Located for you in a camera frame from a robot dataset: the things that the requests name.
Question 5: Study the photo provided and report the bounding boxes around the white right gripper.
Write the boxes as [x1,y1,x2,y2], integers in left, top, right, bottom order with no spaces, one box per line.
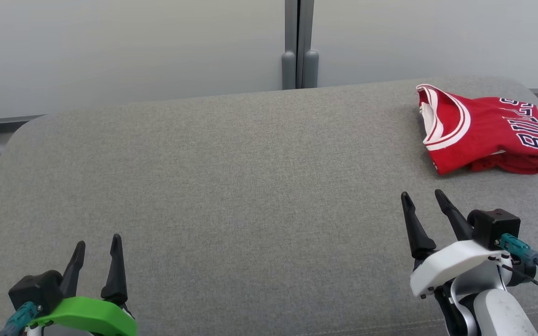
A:
[401,189,510,299]

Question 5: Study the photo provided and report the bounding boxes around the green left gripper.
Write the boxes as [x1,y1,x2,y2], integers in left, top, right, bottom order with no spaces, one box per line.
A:
[28,234,138,336]

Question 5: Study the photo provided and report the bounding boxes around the red shorts with white stripe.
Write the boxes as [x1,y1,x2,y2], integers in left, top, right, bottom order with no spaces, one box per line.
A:
[466,150,538,175]

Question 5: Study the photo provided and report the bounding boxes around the red white basketball jersey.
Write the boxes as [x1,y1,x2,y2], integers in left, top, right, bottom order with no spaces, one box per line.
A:
[416,84,538,175]

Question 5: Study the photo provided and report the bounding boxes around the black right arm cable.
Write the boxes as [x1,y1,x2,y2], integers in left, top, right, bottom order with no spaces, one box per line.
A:
[499,233,538,308]

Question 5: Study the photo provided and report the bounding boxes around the grey partition post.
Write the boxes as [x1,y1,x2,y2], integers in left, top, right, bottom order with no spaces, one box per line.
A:
[282,0,320,90]

